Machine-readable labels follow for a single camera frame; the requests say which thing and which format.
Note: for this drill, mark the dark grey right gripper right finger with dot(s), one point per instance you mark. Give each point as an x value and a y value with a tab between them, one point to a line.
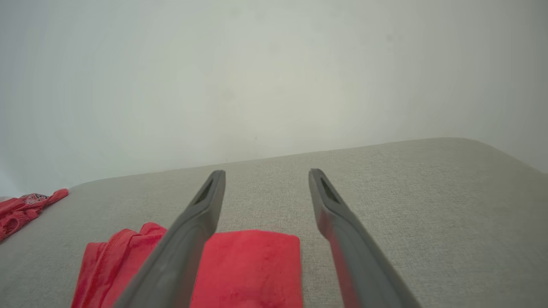
359	265

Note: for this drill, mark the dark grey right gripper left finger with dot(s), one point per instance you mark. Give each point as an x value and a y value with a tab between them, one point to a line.
180	256

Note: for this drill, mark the red Bulls 23 jersey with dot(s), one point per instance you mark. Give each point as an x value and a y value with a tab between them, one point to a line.
252	269

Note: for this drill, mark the red basketball shorts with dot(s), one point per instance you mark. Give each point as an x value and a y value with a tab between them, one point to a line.
17	214

